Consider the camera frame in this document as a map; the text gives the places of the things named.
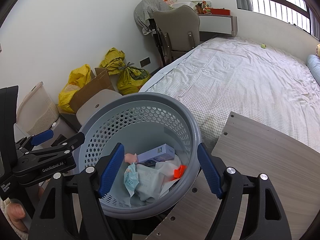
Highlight white translucent storage container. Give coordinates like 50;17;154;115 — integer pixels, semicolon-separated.
16;81;60;137

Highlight grey plastic stool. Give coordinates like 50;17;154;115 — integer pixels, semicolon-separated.
76;89;123;130

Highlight white cloth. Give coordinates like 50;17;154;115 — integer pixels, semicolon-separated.
135;155;187;203

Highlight person's left hand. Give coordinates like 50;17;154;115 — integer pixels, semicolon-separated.
4;202;27;233

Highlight orange plastic clip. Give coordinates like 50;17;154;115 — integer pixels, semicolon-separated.
174;165;187;180

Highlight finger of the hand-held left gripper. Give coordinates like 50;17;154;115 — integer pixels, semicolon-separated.
24;132;85;161
15;129;54;156

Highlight white grey wall desk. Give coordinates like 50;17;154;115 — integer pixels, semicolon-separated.
199;15;237;40

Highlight brown cardboard box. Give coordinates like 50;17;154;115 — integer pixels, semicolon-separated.
70;67;116;113

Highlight barred window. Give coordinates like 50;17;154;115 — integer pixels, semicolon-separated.
246;0;313;33

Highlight colourful toy figures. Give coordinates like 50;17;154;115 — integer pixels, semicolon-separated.
195;1;213;15

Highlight light blue wet wipes packet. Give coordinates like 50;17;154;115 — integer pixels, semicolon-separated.
124;162;140;198

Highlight light blue pillow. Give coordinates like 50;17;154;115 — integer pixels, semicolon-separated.
307;54;320;85

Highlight black metal chair frame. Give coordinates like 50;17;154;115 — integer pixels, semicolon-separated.
149;19;167;68

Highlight pink toy figure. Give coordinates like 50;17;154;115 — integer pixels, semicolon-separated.
124;152;138;164

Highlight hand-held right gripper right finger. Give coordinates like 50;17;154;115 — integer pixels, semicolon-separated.
197;142;292;240

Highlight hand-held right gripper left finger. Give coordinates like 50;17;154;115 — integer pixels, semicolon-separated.
27;142;125;240

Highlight bright yellow plastic bag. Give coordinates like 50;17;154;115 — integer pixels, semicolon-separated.
58;64;92;113

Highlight bed with checked sheet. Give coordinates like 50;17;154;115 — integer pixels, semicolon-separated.
139;37;320;153

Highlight grey garment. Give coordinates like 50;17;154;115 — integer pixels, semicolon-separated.
134;0;170;35

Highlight beige upholstered chair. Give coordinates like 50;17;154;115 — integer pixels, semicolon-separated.
153;5;201;67

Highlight grey perforated plastic basket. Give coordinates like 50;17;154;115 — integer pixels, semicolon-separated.
79;92;202;221

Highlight small purple carton box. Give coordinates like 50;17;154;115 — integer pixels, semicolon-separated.
137;144;175;167

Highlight tied yellow plastic bag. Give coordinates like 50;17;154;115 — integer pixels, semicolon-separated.
117;62;151;96

